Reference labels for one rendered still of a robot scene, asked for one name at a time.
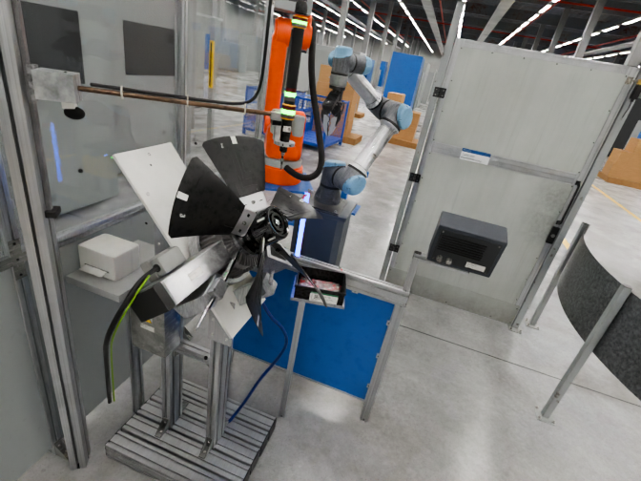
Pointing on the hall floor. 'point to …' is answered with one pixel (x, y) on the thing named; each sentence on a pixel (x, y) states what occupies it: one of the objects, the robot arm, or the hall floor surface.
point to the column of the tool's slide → (40, 241)
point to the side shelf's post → (134, 368)
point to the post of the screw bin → (292, 357)
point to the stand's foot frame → (191, 441)
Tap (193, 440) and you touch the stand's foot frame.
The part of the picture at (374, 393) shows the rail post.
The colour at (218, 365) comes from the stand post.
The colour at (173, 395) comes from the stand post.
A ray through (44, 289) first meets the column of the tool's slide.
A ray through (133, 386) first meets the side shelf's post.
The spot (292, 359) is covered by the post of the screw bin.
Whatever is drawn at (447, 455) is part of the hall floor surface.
